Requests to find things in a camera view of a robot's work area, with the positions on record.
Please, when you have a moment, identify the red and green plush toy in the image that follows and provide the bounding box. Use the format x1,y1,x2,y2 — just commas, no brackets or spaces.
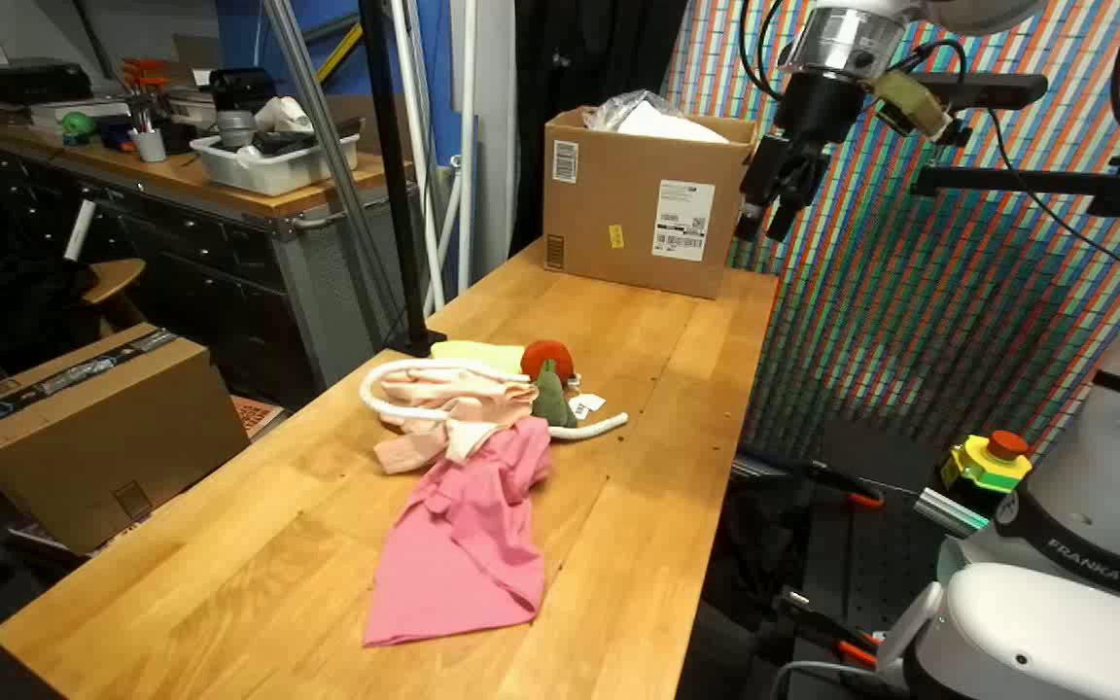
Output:
523,337,576,427

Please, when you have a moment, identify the white plastic tray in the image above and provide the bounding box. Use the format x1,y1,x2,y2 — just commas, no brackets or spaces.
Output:
189,137,332,193

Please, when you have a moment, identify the white plastic bag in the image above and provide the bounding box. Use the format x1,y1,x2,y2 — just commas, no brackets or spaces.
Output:
582,88,720,144

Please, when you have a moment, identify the wooden workbench with drawers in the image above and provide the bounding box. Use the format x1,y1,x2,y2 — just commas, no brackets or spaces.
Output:
0,120,403,405

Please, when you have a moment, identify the cardboard box on table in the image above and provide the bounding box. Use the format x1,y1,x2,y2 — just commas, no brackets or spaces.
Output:
541,110,758,300

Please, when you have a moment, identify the cardboard box on floor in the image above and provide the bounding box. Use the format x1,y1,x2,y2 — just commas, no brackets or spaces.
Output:
0,321,248,553

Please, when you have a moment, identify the pale peach cloth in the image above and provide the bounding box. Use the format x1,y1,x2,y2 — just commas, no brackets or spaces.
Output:
359,360,537,473

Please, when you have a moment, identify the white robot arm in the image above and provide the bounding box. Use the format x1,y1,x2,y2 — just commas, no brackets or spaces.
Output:
736,0,1041,241

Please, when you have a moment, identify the white rope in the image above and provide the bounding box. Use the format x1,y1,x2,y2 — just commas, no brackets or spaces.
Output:
359,352,635,443

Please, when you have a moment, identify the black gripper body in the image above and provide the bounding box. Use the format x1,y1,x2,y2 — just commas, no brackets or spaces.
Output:
771,71,865,155

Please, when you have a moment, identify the emergency stop button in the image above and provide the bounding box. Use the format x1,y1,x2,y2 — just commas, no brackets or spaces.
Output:
914,427,1032,536

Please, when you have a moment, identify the aluminium tripod pole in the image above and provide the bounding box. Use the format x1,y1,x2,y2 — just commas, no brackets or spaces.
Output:
261,0,396,351

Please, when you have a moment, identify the pink cloth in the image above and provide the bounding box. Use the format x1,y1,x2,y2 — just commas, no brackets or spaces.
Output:
361,421,551,644

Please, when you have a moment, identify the yellow cloth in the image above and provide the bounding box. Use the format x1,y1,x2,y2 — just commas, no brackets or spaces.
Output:
432,337,526,373

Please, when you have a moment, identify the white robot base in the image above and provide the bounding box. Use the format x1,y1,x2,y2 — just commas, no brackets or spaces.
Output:
876,335,1120,700

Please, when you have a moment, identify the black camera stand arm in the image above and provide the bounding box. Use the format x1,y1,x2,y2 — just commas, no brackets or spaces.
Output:
906,71,1120,220

